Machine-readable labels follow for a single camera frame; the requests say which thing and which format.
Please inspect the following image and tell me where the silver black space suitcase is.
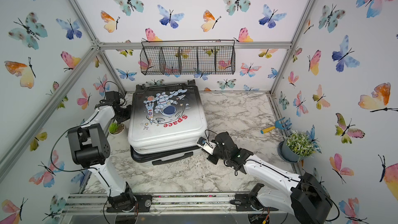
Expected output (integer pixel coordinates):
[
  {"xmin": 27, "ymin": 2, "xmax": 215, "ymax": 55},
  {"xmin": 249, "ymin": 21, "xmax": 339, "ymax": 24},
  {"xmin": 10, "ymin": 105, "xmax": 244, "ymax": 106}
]
[{"xmin": 127, "ymin": 80, "xmax": 208, "ymax": 167}]

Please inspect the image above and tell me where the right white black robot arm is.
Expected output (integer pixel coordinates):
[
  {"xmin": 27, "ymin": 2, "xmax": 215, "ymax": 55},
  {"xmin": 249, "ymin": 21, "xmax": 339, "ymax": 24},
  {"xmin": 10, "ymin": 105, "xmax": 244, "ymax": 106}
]
[{"xmin": 197, "ymin": 132, "xmax": 336, "ymax": 224}]

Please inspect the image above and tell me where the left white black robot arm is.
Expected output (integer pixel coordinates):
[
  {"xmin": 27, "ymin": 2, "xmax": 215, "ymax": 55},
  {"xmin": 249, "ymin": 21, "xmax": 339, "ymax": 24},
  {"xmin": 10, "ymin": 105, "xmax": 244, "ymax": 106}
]
[{"xmin": 66, "ymin": 91, "xmax": 138, "ymax": 213}]

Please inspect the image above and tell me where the small succulent in white pot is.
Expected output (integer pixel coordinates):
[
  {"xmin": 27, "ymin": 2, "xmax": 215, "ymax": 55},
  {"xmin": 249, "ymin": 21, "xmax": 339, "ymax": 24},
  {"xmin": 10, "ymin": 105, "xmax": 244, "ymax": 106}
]
[{"xmin": 108, "ymin": 122, "xmax": 125, "ymax": 135}]

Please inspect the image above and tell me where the blue yellow garden rake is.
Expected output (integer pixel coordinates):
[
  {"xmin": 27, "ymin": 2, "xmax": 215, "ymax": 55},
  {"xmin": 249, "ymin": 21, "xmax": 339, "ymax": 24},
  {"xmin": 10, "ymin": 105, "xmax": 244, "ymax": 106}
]
[{"xmin": 261, "ymin": 117, "xmax": 292, "ymax": 134}]

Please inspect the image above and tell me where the flowering plant in grey pot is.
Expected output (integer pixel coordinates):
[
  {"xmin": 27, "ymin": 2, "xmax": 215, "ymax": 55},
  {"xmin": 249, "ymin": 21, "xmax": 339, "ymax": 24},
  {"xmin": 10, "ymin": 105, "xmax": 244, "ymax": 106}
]
[{"xmin": 277, "ymin": 131, "xmax": 317, "ymax": 163}]

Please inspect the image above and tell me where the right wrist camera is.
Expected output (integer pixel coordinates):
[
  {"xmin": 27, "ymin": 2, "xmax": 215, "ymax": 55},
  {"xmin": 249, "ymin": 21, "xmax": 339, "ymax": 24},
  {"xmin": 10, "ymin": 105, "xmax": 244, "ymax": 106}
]
[{"xmin": 197, "ymin": 137, "xmax": 216, "ymax": 155}]

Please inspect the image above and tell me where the black wire wall basket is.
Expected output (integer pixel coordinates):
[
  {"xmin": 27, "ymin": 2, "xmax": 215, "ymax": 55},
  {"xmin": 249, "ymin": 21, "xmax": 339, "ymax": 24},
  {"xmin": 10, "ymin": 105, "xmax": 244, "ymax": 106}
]
[{"xmin": 139, "ymin": 39, "xmax": 236, "ymax": 76}]

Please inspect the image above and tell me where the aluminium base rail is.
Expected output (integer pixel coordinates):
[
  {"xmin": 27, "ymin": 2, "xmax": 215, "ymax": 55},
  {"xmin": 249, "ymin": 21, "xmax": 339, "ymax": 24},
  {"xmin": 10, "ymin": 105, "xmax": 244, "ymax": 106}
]
[{"xmin": 60, "ymin": 192, "xmax": 325, "ymax": 216}]

